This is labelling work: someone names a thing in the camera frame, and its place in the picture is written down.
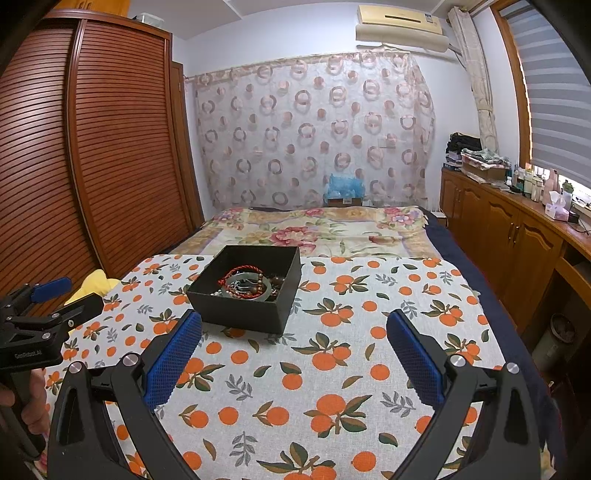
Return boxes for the white air conditioner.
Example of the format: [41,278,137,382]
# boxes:
[355,4,451,58]

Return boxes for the brown slatted wooden wardrobe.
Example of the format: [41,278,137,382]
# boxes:
[0,9,206,319]

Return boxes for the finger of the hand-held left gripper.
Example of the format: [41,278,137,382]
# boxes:
[0,277,73,319]
[46,294,105,330]

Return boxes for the group of cosmetic bottles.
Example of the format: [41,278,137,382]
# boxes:
[505,164,561,204]

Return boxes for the person's left hand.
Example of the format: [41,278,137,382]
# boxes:
[0,369,48,430]

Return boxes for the pile of folded clothes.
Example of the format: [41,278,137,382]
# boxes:
[443,131,511,181]

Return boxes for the black jewelry box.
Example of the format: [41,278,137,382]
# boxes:
[186,244,302,335]

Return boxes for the dark blue bedsheet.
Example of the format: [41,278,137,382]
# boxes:
[418,208,568,462]

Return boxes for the red cord bracelet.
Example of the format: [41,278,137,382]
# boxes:
[217,264,259,291]

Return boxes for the striped window blind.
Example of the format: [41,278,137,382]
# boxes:
[499,0,591,185]

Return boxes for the blue plastic bag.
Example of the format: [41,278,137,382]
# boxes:
[323,172,365,200]

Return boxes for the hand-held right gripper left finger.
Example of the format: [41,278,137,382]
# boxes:
[46,309,204,480]

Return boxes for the circle patterned curtain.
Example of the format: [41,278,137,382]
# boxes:
[191,50,437,210]

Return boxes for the orange fruit print cloth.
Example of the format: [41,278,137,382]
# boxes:
[41,253,506,480]

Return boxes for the beige tied curtain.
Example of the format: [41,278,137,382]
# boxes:
[447,6,502,155]

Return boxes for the pale green jade bangle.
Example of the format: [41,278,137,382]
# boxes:
[226,276,273,303]

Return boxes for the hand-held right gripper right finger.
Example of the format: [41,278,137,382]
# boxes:
[385,309,543,480]

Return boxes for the round grey bin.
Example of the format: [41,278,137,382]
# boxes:
[531,314,578,374]

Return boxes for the pink tissue box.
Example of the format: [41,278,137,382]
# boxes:
[542,191,573,222]

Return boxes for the yellow cloth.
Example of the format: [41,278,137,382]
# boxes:
[65,270,118,305]

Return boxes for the brown wooden bead bracelet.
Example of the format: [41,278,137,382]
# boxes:
[252,272,283,301]

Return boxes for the wooden cabinet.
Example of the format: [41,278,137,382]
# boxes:
[438,166,591,333]

